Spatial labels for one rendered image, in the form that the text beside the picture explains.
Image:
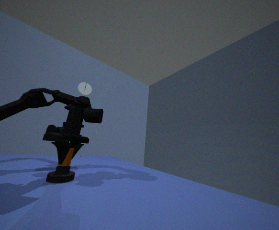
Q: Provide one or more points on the black round pedestal with silver shaft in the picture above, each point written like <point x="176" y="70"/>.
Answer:
<point x="61" y="175"/>

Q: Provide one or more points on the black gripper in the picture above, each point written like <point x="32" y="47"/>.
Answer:
<point x="71" y="134"/>

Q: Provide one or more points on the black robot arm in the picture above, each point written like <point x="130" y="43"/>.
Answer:
<point x="79" y="107"/>

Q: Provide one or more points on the orange tapered knob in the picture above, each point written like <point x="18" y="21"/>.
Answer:
<point x="67" y="159"/>

